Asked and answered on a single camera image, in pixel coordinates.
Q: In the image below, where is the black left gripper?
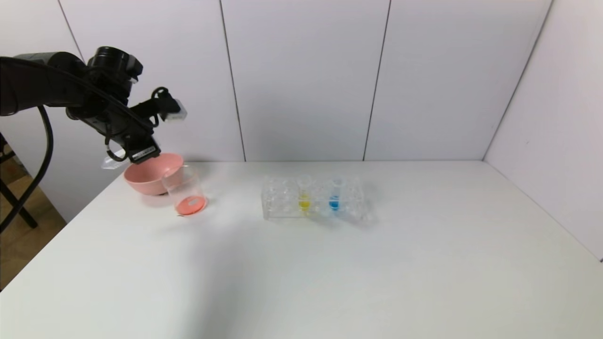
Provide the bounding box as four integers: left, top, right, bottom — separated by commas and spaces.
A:
121, 130, 162, 164

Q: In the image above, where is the test tube with red pigment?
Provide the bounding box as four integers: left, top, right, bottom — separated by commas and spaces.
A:
101, 149, 129, 170

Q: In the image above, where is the clear glass beaker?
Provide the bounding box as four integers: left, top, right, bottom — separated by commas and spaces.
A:
162, 166, 208, 218

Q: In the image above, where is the clear acrylic test tube rack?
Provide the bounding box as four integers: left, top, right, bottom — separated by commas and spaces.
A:
261, 175, 374, 223

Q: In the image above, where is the test tube with yellow pigment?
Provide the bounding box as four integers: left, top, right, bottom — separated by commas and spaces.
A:
297, 175, 313, 216

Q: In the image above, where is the test tube with blue pigment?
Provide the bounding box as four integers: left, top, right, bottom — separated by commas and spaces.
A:
329, 177, 343, 212

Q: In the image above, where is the pink plastic bowl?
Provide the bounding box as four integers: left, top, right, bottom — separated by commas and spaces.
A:
123, 153, 185, 196

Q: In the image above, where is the black metal stand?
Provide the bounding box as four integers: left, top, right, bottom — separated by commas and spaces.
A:
0, 134, 39, 230

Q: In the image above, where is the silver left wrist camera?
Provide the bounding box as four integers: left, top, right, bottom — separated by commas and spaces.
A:
158, 89, 188, 122

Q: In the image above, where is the thin black camera cable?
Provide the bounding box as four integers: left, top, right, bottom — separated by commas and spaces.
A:
150, 87, 171, 129

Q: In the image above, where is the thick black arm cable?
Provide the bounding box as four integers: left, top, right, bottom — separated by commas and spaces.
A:
0, 105, 54, 232

